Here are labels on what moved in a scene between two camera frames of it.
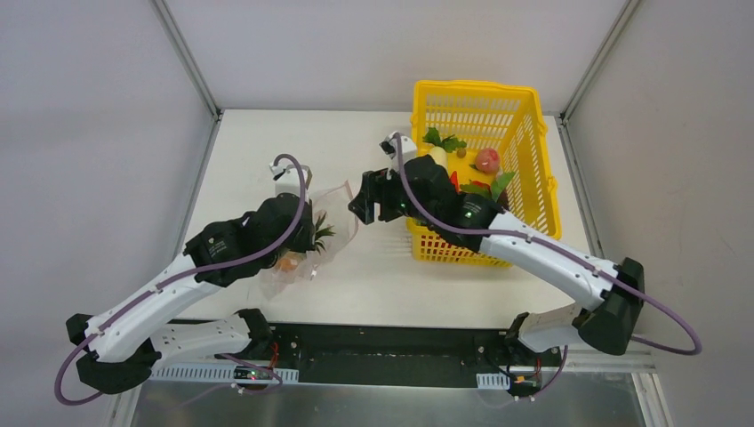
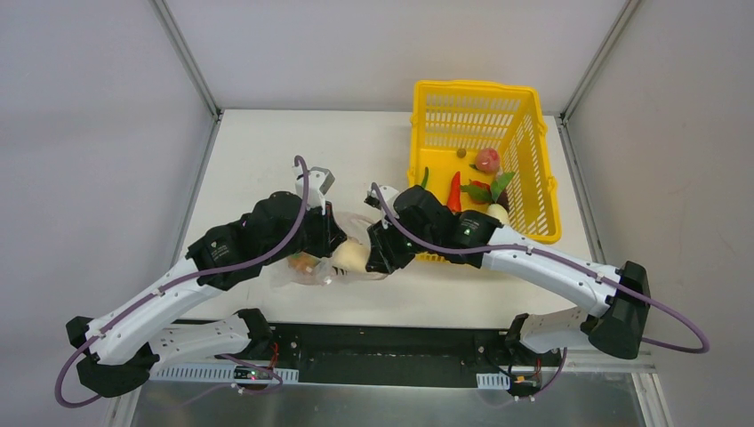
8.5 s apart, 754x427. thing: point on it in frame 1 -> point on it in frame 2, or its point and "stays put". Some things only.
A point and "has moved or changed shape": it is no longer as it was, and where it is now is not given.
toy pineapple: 292,261 has moved or changed shape
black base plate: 395,354 stays put
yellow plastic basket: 505,130 stays put
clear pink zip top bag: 339,205 has moved or changed shape
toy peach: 487,160 stays put
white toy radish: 441,148 -> 352,256
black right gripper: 378,197 -> 381,248
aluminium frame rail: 589,360 stays put
